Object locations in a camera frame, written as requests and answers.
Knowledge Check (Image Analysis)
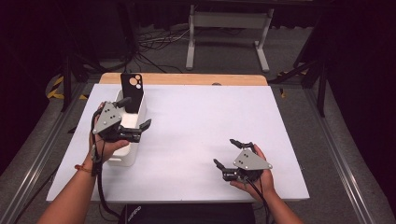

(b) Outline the black phone case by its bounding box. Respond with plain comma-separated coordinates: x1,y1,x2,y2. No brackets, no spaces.
120,72,145,115

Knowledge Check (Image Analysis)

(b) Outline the person's left hand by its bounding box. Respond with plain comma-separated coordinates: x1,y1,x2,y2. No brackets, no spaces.
88,111,130,163

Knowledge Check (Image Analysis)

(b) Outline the black case with white print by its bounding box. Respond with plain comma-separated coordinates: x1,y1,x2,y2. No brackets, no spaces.
118,202,257,224

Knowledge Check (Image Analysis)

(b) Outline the bundle of floor cables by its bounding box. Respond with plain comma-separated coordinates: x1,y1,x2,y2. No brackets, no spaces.
133,27,191,75

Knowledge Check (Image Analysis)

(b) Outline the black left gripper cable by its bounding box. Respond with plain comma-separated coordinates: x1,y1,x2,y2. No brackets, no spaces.
90,106,121,219

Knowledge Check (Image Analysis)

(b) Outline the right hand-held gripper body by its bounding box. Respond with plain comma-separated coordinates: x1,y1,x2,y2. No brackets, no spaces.
221,147,274,184

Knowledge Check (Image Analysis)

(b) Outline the white plastic storage box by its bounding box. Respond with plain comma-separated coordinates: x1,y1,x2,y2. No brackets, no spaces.
106,89,149,167

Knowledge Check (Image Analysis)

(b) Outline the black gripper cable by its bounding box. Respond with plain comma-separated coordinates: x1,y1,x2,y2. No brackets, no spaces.
245,177,273,224
90,106,121,219

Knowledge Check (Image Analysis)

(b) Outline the white metal stand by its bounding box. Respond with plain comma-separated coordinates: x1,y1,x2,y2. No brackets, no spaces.
185,4,276,74

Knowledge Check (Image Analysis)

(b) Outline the black tripod stand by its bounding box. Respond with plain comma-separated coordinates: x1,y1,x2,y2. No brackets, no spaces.
60,50,106,114
266,57,329,119

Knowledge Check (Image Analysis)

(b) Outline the person's right hand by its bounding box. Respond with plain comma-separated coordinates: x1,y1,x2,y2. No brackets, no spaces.
230,144,277,201

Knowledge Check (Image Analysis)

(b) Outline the aluminium floor rail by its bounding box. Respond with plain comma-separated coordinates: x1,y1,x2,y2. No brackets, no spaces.
303,88,396,224
0,83,92,224

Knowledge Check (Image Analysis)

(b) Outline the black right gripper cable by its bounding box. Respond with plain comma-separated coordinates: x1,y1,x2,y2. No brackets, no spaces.
245,177,273,224

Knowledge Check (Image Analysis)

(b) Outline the orange bracelet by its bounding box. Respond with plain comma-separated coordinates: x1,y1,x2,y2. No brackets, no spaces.
74,163,93,175

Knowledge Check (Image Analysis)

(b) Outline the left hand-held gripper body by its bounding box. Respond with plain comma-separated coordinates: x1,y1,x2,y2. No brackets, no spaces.
92,101,143,144

